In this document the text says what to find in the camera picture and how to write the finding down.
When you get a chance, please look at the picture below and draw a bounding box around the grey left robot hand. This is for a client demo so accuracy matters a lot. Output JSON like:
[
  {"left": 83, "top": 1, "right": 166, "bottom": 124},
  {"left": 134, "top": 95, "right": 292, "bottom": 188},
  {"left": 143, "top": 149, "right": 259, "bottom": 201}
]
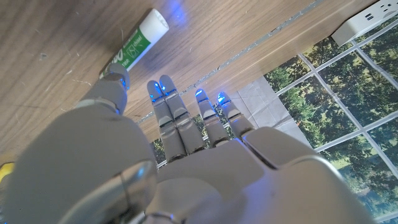
[{"left": 1, "top": 63, "right": 377, "bottom": 224}]

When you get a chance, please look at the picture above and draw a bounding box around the green and white marker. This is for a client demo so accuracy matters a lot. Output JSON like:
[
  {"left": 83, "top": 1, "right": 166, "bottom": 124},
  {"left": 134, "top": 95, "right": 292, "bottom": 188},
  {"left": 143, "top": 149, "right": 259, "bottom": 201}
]
[{"left": 98, "top": 8, "right": 170, "bottom": 80}]

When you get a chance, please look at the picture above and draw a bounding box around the colourful striped wooden maraca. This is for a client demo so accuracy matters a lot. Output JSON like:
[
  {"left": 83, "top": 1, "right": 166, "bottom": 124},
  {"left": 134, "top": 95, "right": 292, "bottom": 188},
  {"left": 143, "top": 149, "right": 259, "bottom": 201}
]
[{"left": 0, "top": 161, "right": 16, "bottom": 184}]

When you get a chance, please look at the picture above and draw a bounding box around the printed window backdrop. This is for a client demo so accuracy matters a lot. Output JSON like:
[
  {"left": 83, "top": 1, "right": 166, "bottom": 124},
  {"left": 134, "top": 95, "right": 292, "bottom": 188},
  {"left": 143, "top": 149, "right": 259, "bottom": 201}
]
[{"left": 150, "top": 15, "right": 398, "bottom": 224}]

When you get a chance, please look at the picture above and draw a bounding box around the white power strip box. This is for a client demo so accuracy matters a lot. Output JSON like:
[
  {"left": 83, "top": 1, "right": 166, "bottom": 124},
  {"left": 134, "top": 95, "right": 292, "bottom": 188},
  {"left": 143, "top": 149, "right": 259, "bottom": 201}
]
[{"left": 331, "top": 0, "right": 398, "bottom": 47}]

